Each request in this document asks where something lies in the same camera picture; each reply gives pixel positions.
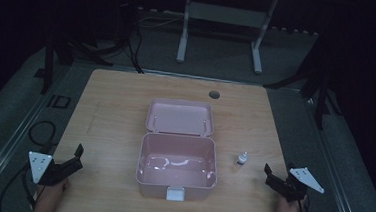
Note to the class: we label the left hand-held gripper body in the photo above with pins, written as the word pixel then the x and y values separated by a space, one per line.
pixel 43 167

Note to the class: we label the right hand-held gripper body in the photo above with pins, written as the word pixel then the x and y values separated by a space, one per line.
pixel 295 185

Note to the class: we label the person's left hand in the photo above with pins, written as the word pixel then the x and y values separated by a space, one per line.
pixel 57 189

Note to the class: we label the small white dropper bottle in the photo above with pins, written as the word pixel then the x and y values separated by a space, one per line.
pixel 242 158

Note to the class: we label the pink plastic box with lid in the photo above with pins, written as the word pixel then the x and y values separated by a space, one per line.
pixel 178 148

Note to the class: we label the black tripod stand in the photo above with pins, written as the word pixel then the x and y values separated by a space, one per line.
pixel 314 84
pixel 67 52

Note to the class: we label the dark computer tower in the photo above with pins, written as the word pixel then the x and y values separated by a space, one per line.
pixel 125 11

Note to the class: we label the black floor bracket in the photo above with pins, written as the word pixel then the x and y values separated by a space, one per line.
pixel 59 101

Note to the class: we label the white metal stand frame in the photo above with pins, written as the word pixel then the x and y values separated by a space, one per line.
pixel 227 18

